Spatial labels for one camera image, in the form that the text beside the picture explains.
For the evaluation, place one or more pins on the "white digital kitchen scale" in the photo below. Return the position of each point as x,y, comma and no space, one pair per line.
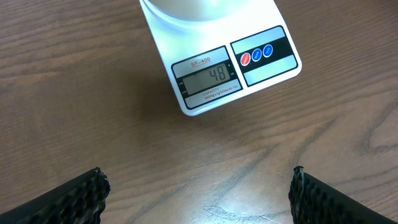
211,63

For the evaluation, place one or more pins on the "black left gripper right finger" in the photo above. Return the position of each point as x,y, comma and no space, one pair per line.
315,202

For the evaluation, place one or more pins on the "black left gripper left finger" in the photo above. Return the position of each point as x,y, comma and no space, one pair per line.
80,200

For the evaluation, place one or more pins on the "cream round bowl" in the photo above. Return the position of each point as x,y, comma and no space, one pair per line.
198,10

